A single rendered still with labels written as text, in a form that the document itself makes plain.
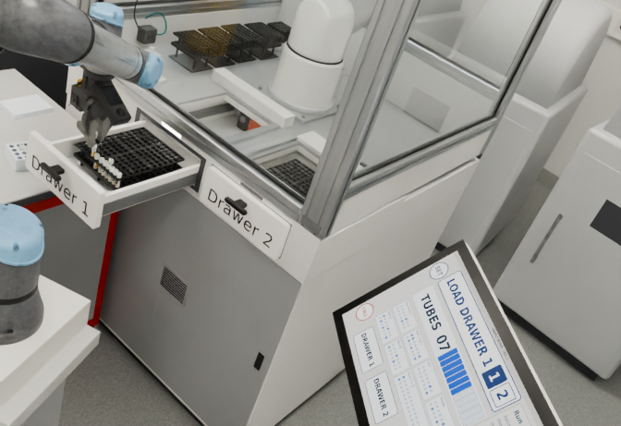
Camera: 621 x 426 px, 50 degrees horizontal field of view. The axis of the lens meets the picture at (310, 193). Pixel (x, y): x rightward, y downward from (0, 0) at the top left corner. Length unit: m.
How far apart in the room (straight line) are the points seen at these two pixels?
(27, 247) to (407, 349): 0.70
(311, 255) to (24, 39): 0.86
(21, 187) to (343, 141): 0.86
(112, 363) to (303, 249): 1.03
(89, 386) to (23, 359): 1.05
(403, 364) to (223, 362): 0.91
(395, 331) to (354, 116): 0.47
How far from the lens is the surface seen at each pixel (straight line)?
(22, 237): 1.28
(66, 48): 1.16
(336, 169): 1.54
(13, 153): 1.96
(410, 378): 1.24
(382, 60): 1.43
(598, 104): 4.61
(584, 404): 3.22
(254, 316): 1.89
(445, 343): 1.24
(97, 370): 2.46
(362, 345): 1.33
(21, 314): 1.37
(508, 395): 1.15
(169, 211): 2.00
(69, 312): 1.46
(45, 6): 1.14
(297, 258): 1.70
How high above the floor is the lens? 1.88
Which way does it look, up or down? 32 degrees down
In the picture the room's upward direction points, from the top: 20 degrees clockwise
